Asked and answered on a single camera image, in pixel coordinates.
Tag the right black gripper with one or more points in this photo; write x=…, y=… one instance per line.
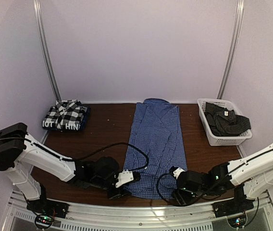
x=179, y=196

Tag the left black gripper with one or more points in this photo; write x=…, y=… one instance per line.
x=118, y=193

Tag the blue checked long sleeve shirt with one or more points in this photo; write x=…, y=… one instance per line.
x=156, y=145

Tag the white plastic laundry basket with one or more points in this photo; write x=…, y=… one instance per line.
x=221, y=140

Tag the black white plaid shirt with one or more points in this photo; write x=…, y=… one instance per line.
x=64, y=112

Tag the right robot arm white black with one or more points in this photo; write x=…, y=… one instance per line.
x=252, y=175

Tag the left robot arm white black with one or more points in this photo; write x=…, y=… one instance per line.
x=17, y=147

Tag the right circuit board with leds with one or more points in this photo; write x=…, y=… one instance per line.
x=237, y=222

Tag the circuit board with leds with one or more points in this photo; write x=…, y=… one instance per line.
x=43, y=221
x=237, y=222

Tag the left circuit board with leds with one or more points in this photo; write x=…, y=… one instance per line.
x=43, y=221

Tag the black garment in basket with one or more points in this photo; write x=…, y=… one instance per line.
x=224, y=122

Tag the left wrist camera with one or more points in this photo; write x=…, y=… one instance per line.
x=126, y=177

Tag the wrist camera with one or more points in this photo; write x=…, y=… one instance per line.
x=176, y=171
x=126, y=177

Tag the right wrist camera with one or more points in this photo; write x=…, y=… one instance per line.
x=176, y=171

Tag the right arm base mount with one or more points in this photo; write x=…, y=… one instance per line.
x=231, y=207

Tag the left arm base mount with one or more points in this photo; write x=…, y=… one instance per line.
x=48, y=207

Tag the front aluminium rail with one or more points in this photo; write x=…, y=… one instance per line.
x=83, y=217

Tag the right aluminium frame post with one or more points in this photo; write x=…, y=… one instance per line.
x=239, y=15

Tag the aluminium frame post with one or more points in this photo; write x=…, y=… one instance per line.
x=239, y=15
x=45, y=50

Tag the left aluminium frame post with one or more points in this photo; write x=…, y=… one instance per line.
x=45, y=50

